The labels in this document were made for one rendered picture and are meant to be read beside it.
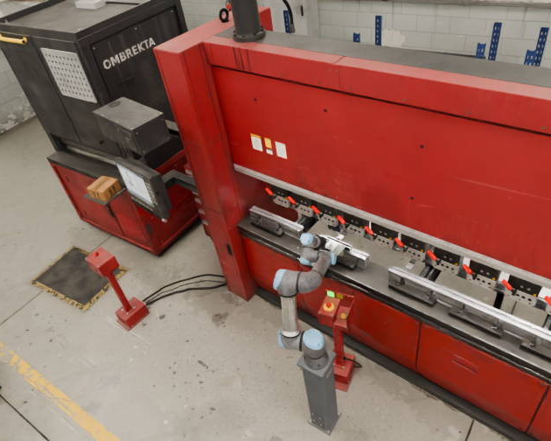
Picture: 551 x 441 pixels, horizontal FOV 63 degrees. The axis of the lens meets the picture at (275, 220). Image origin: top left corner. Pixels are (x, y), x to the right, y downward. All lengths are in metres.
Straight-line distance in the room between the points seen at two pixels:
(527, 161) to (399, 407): 2.06
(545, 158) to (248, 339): 2.69
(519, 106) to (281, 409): 2.57
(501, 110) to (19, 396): 4.02
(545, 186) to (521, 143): 0.22
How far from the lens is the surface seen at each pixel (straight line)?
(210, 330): 4.08
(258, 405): 3.62
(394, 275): 3.01
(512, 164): 2.19
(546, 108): 2.03
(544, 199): 2.25
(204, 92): 3.02
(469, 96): 2.09
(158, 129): 3.03
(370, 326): 3.36
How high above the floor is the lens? 3.18
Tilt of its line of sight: 40 degrees down
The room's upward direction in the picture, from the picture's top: 10 degrees counter-clockwise
